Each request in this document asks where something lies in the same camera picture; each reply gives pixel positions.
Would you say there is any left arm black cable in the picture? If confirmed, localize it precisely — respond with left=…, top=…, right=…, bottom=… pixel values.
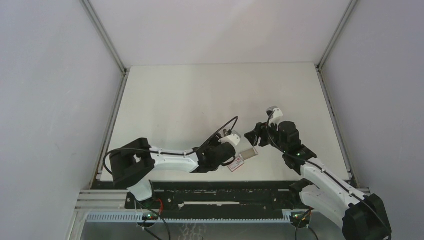
left=102, top=116, right=240, bottom=176

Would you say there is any red white staple box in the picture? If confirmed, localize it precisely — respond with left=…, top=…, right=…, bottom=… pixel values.
left=227, top=156, right=245, bottom=173

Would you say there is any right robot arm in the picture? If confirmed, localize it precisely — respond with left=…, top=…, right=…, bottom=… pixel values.
left=244, top=121, right=393, bottom=240

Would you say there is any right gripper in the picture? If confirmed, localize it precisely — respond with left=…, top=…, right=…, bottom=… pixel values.
left=245, top=118, right=288, bottom=154

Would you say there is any white slotted cable duct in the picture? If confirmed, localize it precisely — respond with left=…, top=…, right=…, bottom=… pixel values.
left=86, top=211, right=294, bottom=224

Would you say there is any staple box tray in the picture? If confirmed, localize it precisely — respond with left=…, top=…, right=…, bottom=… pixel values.
left=239, top=147, right=259, bottom=161

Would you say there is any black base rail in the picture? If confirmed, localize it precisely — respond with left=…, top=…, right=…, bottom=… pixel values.
left=124, top=181, right=308, bottom=221

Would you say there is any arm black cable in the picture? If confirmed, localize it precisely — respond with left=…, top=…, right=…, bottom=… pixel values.
left=266, top=112, right=392, bottom=240
left=102, top=116, right=240, bottom=176

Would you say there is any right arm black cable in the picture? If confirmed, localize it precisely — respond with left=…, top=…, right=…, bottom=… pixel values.
left=266, top=112, right=392, bottom=240

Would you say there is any circuit board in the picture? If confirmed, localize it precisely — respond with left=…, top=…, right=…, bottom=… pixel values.
left=142, top=213, right=160, bottom=222
left=290, top=212, right=312, bottom=225

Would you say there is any left circuit board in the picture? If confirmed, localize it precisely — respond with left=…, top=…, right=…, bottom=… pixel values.
left=142, top=213, right=160, bottom=222

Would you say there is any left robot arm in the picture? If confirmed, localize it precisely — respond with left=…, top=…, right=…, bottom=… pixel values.
left=108, top=134, right=241, bottom=209

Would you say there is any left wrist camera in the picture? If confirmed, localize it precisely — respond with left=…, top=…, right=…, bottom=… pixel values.
left=218, top=131, right=241, bottom=148

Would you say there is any right circuit board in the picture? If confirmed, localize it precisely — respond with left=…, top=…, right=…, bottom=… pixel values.
left=290, top=212, right=312, bottom=225

